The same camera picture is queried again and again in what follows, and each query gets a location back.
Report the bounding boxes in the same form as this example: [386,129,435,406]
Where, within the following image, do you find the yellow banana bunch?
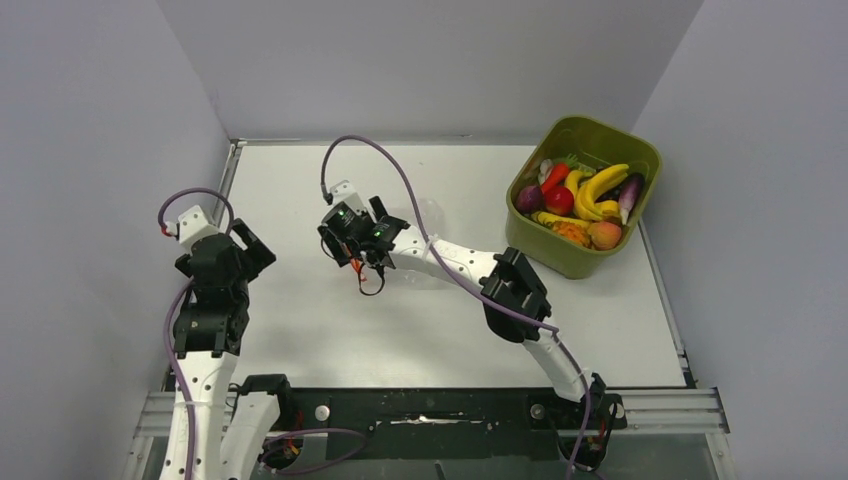
[575,164,630,221]

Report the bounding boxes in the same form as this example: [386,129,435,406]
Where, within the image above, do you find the clear zip top bag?
[349,196,450,290]

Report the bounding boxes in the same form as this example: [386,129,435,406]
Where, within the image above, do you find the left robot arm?
[160,208,291,479]

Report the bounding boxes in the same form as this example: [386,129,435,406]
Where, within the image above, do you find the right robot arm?
[317,202,627,432]

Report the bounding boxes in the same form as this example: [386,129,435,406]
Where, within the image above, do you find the purple red onion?
[514,185,545,215]

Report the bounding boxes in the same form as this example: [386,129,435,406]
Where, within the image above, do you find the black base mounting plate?
[259,387,628,472]

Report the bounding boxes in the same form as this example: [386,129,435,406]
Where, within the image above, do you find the red apple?
[544,185,574,216]

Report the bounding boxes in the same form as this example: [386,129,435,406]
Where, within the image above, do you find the orange carrot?
[540,163,570,194]

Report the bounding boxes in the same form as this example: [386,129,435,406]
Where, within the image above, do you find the small yellow banana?
[565,170,585,198]

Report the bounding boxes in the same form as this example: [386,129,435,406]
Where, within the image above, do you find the peach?
[587,221,623,251]

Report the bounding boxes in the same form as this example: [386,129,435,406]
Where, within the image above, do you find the green plastic bin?
[506,116,662,279]

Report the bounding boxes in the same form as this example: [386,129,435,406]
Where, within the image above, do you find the purple eggplant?
[618,173,645,225]

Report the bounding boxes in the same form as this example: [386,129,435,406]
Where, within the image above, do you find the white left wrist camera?
[161,205,221,253]

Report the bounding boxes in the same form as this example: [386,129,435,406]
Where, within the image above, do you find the aluminium frame rail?
[133,388,730,438]

